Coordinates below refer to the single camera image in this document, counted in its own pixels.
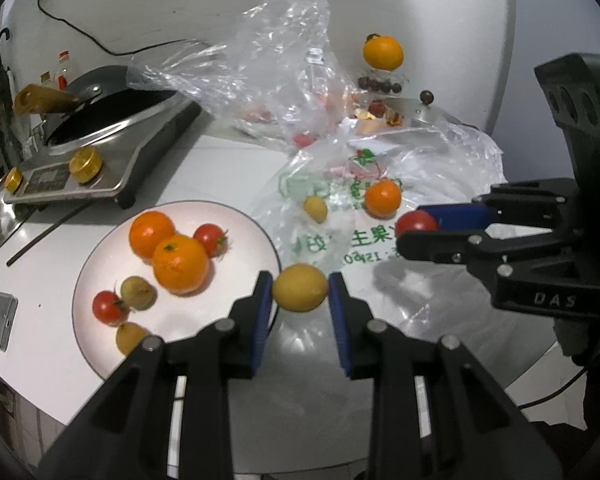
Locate steel induction cooker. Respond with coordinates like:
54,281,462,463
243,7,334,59
2,91,203,210

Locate white round plate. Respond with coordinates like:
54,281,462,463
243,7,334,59
71,200,282,383

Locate clear plastic tub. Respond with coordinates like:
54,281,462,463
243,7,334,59
357,67,411,96

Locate black umbrella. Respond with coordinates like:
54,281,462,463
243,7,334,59
0,27,12,78

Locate black wok with wooden handle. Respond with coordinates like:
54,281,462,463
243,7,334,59
13,65,133,116

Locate black power cable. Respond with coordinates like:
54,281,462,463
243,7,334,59
36,0,196,57

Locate steel lid with brown knob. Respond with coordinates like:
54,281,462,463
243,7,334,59
380,90,481,133

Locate pile of brown dates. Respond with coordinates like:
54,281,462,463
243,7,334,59
357,76,403,93

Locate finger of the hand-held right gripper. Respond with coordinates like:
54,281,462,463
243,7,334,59
396,225,581,281
417,177,581,233

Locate small yellow fruit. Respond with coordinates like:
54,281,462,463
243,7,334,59
302,196,328,225

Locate clear plastic bags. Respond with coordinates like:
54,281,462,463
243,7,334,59
247,120,511,326

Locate clear bottle with red cap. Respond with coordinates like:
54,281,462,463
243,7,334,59
55,50,73,91

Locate mandarin orange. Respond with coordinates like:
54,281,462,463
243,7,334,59
363,179,403,218
129,211,177,261
151,234,212,296

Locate thin black cable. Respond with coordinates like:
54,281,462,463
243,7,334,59
522,355,600,408

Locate large yellow round fruit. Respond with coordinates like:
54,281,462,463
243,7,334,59
271,263,329,313

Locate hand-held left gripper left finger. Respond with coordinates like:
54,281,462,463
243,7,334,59
37,270,274,480

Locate large orange with stem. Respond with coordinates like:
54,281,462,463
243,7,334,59
362,34,405,72

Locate yellow-green round fruit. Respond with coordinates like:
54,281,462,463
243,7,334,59
120,275,158,311
116,322,151,356

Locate black chopstick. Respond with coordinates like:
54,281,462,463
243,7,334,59
6,200,88,267

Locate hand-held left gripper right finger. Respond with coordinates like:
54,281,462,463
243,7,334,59
327,272,566,480

